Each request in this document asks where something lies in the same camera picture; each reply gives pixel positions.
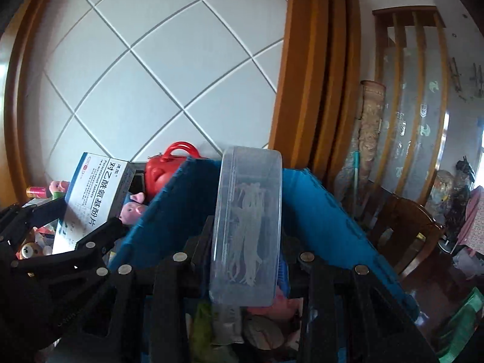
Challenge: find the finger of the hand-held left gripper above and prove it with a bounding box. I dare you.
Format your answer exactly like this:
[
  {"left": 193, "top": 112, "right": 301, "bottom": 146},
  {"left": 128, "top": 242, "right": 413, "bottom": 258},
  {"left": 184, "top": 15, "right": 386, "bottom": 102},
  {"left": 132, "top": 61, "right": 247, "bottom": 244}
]
[
  {"left": 0, "top": 198, "right": 69, "bottom": 240},
  {"left": 76, "top": 218, "right": 123, "bottom": 273}
]

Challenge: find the red bear-shaped carry case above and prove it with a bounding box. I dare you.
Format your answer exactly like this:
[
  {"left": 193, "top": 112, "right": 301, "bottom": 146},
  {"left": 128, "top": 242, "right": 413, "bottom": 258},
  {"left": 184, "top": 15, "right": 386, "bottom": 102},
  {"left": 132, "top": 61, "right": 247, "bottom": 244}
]
[{"left": 146, "top": 142, "right": 209, "bottom": 202}]

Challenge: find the pig plush in blue shirt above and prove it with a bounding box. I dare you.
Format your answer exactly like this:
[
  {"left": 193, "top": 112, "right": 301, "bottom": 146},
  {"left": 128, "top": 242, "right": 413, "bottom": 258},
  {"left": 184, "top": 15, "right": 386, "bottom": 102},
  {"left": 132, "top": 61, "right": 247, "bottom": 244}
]
[{"left": 120, "top": 191, "right": 149, "bottom": 228}]

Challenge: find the clear plastic floss pick box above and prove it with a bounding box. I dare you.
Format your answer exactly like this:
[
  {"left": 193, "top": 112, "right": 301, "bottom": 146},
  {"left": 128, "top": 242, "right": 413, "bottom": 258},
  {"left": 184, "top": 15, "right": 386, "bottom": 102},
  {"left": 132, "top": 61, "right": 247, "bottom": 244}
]
[{"left": 209, "top": 146, "right": 283, "bottom": 307}]

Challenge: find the wooden chair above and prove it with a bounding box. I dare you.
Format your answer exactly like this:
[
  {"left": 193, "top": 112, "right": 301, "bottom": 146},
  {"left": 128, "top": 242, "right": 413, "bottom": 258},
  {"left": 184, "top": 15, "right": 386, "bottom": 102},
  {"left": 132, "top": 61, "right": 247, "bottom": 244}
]
[{"left": 372, "top": 193, "right": 447, "bottom": 277}]

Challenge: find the blue plastic storage crate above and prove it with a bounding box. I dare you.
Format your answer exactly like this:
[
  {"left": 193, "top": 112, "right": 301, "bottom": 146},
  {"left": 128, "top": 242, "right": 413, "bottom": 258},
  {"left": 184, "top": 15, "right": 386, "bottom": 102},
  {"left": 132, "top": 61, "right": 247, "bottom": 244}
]
[{"left": 108, "top": 158, "right": 420, "bottom": 363}]

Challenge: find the brown bear plush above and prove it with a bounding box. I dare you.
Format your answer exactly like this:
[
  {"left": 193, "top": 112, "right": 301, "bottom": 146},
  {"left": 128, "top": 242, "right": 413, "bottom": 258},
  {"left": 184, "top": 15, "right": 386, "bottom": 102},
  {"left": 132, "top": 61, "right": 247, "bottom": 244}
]
[{"left": 17, "top": 240, "right": 43, "bottom": 260}]

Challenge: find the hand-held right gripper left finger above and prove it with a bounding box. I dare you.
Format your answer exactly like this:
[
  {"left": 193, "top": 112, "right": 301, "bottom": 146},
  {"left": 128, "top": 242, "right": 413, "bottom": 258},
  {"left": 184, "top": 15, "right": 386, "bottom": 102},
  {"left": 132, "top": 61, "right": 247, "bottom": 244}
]
[{"left": 68, "top": 215, "right": 217, "bottom": 363}]

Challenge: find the pile of household clutter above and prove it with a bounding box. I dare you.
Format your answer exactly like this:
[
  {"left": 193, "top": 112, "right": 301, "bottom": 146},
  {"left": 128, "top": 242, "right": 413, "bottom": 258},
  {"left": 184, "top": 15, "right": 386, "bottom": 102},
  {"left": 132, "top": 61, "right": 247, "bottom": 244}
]
[{"left": 427, "top": 155, "right": 484, "bottom": 262}]

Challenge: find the curved wooden wall frame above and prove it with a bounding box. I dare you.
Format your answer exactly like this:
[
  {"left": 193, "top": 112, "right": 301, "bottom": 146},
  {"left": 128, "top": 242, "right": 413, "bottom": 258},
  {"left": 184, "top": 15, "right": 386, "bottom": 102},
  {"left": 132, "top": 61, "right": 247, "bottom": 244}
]
[{"left": 0, "top": 0, "right": 51, "bottom": 207}]

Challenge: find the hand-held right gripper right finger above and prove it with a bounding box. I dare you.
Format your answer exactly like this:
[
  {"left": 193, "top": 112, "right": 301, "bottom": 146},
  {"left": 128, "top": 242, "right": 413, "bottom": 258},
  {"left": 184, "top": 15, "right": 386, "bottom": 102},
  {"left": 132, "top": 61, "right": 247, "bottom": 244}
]
[{"left": 280, "top": 234, "right": 439, "bottom": 363}]

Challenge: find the pig plush in red dress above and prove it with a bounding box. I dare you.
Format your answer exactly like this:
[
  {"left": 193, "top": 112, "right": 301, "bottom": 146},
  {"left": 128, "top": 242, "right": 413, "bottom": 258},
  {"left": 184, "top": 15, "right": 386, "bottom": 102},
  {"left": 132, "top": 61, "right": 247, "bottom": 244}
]
[{"left": 246, "top": 287, "right": 304, "bottom": 319}]

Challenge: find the white and blue tablet box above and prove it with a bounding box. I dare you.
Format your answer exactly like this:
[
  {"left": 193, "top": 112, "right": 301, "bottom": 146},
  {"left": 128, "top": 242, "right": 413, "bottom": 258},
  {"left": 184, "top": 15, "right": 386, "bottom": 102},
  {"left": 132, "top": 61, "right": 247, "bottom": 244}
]
[{"left": 51, "top": 152, "right": 133, "bottom": 254}]

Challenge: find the green plastic bag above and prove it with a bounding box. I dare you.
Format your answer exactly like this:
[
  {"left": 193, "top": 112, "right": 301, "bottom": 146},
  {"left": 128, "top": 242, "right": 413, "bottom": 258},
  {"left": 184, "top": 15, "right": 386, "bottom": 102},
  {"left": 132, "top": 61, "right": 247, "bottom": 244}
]
[{"left": 435, "top": 287, "right": 484, "bottom": 363}]

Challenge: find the pink pig plush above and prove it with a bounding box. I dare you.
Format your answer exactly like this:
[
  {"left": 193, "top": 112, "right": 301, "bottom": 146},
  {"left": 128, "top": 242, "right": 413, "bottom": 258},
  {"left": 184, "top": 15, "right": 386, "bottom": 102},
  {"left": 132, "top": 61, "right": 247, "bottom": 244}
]
[{"left": 49, "top": 181, "right": 71, "bottom": 200}]

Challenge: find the green packet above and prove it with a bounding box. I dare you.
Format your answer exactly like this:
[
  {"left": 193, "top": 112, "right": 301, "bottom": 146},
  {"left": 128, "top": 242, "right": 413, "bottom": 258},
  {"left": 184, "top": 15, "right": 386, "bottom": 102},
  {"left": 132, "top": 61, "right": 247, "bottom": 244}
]
[{"left": 189, "top": 302, "right": 217, "bottom": 363}]

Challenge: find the teal mop handle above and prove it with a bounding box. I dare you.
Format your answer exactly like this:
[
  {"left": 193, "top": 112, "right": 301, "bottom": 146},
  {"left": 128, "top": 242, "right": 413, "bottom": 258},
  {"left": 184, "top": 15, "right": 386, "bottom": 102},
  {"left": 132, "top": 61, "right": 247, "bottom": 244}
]
[{"left": 350, "top": 151, "right": 362, "bottom": 213}]

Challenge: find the metal wall rack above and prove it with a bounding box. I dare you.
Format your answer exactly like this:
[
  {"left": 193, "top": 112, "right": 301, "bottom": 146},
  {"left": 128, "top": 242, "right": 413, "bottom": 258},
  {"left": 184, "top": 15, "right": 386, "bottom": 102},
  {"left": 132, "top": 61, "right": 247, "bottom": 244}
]
[{"left": 448, "top": 57, "right": 484, "bottom": 100}]

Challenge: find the rolled patterned carpet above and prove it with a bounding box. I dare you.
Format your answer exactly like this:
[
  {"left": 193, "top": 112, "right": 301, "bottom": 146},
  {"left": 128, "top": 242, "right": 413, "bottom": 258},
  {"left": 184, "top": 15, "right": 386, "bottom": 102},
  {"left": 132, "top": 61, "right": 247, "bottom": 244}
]
[{"left": 335, "top": 80, "right": 387, "bottom": 213}]

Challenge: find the wooden frosted glass partition screen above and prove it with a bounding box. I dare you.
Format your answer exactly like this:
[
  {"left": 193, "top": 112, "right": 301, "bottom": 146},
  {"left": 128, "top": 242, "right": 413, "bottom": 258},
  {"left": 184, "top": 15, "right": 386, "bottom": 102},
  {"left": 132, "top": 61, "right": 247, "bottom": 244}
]
[{"left": 372, "top": 5, "right": 451, "bottom": 205}]

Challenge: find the wooden wall column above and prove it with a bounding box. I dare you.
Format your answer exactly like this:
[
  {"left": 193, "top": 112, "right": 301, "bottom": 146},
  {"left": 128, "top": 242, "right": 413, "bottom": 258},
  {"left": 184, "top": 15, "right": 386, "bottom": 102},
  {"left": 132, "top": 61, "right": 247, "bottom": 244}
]
[{"left": 268, "top": 0, "right": 364, "bottom": 183}]

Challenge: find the black box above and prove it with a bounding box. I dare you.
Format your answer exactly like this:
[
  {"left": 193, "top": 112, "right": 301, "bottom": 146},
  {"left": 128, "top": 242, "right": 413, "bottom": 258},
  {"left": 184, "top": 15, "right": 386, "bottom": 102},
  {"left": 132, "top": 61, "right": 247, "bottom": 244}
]
[{"left": 128, "top": 161, "right": 149, "bottom": 197}]

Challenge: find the grey plush toy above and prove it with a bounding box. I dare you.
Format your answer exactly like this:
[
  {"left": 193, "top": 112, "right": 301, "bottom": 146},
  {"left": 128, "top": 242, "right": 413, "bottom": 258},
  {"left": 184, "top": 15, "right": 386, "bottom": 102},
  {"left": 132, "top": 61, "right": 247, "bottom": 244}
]
[{"left": 242, "top": 316, "right": 285, "bottom": 349}]

